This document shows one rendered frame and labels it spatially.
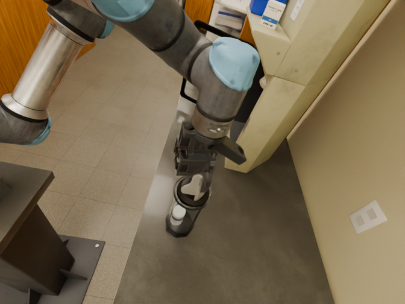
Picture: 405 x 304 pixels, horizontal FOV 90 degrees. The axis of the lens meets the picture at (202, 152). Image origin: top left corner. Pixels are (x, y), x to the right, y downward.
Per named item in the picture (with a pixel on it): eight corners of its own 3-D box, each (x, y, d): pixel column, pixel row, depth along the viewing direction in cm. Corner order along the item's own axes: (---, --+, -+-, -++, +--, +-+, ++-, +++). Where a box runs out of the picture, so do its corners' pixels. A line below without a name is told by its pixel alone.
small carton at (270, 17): (275, 26, 65) (285, 4, 61) (274, 29, 61) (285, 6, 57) (261, 20, 65) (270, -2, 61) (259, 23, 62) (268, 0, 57)
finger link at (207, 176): (196, 184, 50) (202, 153, 46) (202, 183, 51) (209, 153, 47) (200, 196, 46) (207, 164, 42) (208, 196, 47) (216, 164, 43)
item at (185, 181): (210, 208, 57) (217, 196, 52) (177, 210, 54) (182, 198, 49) (204, 181, 63) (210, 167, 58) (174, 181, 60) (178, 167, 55)
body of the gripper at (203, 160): (172, 152, 49) (181, 112, 41) (206, 153, 52) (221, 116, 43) (175, 178, 44) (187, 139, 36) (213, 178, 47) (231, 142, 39)
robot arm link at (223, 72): (234, 32, 33) (275, 57, 30) (214, 91, 41) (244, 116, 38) (198, 32, 28) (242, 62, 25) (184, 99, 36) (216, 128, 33)
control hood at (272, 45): (262, 41, 86) (274, 14, 79) (273, 76, 63) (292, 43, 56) (236, 33, 84) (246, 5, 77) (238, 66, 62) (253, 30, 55)
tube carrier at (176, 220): (196, 236, 70) (215, 207, 55) (165, 239, 67) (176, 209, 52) (192, 207, 77) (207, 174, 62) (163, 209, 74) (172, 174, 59)
